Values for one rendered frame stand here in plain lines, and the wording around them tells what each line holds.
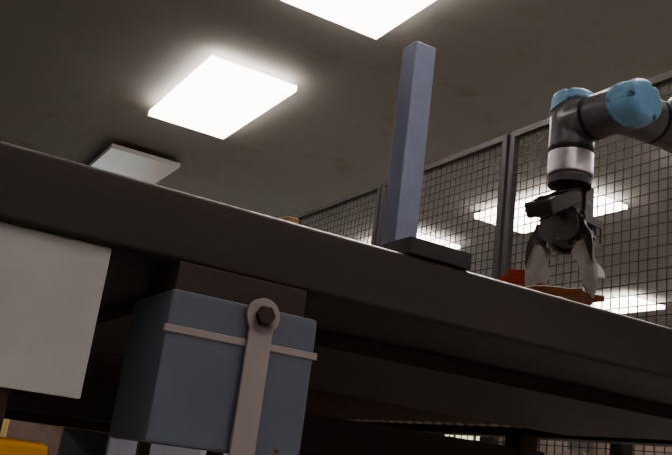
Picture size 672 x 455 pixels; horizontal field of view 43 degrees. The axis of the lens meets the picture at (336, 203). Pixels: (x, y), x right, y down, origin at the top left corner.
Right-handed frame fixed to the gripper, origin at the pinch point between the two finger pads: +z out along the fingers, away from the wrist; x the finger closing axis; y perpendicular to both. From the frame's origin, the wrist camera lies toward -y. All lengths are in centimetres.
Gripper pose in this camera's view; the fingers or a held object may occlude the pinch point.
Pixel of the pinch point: (557, 294)
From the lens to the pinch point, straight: 140.5
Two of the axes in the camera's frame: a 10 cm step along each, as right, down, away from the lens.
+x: -7.2, 1.2, 6.8
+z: -1.2, 9.5, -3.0
